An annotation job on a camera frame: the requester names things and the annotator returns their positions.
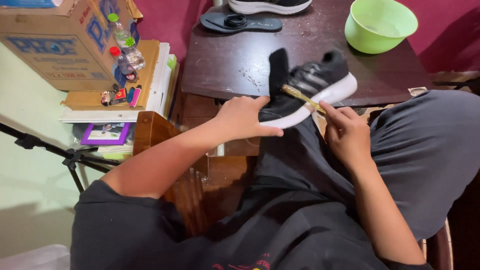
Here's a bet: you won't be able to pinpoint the green plastic bowl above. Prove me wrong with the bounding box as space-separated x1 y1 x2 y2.
344 0 419 55

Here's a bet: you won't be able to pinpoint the person's black shirt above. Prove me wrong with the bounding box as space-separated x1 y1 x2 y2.
70 180 434 270

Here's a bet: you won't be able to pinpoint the flat brown cardboard sheet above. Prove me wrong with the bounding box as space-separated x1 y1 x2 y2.
61 40 161 111

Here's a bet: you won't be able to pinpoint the brown cardboard box blue print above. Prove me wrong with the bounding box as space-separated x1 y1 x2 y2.
0 0 144 92

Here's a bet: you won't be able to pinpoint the green cap plastic bottle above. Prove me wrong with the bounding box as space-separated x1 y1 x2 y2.
107 13 146 71

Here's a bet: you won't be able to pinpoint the purple picture frame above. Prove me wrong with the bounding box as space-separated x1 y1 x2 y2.
80 122 131 146

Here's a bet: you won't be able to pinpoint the person's dark grey trousers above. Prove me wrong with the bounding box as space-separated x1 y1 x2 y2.
240 89 480 241

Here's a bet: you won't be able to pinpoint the stack of papers and books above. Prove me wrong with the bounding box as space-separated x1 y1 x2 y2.
59 42 180 124

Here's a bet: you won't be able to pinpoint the dark grey shoe insole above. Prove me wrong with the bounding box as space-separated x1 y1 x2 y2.
199 12 283 34

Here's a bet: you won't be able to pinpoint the red cap plastic bottle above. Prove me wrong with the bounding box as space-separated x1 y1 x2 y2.
109 46 138 83

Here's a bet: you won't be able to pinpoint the person's right hand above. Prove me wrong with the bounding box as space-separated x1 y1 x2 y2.
319 100 373 173

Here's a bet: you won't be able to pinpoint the pink lighter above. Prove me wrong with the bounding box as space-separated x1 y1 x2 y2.
129 85 142 108

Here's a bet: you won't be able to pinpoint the black shoelace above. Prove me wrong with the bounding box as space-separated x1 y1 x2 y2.
223 14 248 29

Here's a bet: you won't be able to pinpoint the black sneaker with white sole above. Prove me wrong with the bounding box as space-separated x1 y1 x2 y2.
258 47 358 130
228 0 313 16

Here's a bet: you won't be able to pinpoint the person's left hand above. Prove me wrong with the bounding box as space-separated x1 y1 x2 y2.
213 95 284 142

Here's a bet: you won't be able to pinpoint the dark wooden table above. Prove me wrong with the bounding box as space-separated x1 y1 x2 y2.
170 0 436 157

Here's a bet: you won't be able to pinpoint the gold glitter toothbrush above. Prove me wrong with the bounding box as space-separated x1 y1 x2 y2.
281 84 327 114

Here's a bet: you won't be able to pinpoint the red keychain with keys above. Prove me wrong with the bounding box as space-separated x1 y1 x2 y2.
100 84 128 107

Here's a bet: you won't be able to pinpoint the brown wooden chair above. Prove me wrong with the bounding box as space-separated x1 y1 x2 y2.
132 110 211 238

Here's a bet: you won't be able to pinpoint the black tripod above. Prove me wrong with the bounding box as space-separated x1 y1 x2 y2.
0 122 121 194

